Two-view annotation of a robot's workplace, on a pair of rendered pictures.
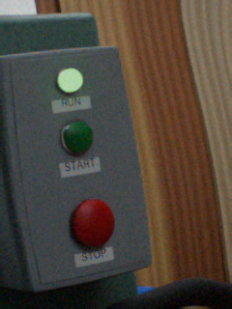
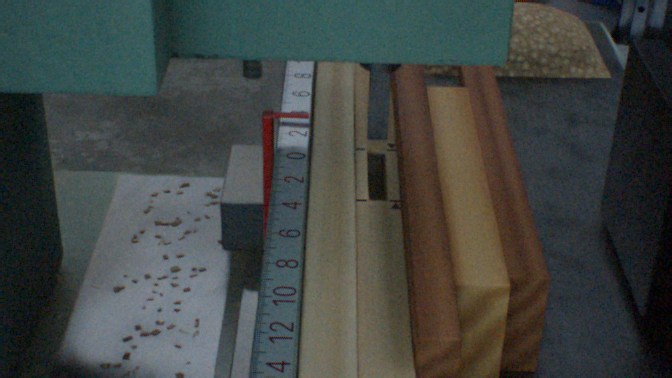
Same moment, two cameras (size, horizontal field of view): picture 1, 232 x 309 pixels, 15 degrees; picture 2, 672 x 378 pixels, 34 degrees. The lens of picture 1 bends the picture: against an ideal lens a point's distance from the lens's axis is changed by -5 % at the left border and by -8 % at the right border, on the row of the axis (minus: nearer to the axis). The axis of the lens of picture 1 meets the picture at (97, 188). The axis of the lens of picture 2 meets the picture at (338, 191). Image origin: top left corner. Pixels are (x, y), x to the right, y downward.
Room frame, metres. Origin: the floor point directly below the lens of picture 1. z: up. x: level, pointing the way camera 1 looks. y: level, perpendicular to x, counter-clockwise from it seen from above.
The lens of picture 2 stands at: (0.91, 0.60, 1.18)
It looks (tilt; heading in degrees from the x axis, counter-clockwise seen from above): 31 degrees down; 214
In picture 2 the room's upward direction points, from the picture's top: 2 degrees clockwise
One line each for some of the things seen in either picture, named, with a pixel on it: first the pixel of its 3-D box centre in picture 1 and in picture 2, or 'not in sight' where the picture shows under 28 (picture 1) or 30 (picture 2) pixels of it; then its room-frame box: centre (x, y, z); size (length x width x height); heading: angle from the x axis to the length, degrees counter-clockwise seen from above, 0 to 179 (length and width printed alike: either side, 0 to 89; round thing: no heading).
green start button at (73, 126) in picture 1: (78, 136); not in sight; (0.58, 0.01, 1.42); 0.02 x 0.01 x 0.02; 124
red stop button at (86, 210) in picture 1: (93, 223); not in sight; (0.58, 0.01, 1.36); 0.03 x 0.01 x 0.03; 124
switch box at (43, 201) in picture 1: (53, 163); not in sight; (0.61, 0.03, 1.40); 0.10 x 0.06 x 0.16; 124
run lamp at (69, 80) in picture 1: (71, 79); not in sight; (0.58, 0.01, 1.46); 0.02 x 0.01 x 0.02; 124
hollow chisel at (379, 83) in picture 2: not in sight; (379, 85); (0.54, 0.37, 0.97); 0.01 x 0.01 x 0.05; 34
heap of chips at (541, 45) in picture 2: not in sight; (503, 28); (0.32, 0.32, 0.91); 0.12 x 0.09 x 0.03; 124
